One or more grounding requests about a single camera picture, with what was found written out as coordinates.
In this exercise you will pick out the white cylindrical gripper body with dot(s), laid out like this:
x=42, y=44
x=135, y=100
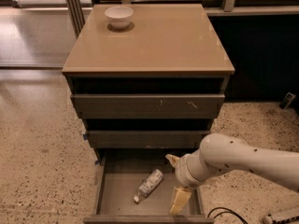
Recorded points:
x=181, y=172

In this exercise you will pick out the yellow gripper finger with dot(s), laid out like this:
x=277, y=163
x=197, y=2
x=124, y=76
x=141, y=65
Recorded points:
x=180, y=198
x=172, y=159

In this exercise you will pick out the clear plastic water bottle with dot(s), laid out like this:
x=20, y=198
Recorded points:
x=149, y=185

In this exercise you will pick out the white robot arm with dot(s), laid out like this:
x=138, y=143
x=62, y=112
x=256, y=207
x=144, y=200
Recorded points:
x=219, y=154

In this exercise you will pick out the open bottom grey drawer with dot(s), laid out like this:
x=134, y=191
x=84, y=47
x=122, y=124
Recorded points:
x=122, y=171

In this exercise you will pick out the middle grey drawer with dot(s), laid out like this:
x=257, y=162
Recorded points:
x=145, y=139

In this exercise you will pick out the grey drawer cabinet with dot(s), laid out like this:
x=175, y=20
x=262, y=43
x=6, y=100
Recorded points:
x=166, y=50

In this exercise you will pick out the top grey drawer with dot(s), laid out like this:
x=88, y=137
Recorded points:
x=191, y=106

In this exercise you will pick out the grey power strip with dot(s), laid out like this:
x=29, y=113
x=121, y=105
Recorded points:
x=282, y=217

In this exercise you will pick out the white ceramic bowl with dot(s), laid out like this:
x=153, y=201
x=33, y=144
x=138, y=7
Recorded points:
x=119, y=17

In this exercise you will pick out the small grey floor bracket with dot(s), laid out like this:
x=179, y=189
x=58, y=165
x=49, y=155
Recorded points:
x=287, y=100

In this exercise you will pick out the metal window frame post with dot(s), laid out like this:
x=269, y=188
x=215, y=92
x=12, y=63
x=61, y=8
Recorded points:
x=76, y=15

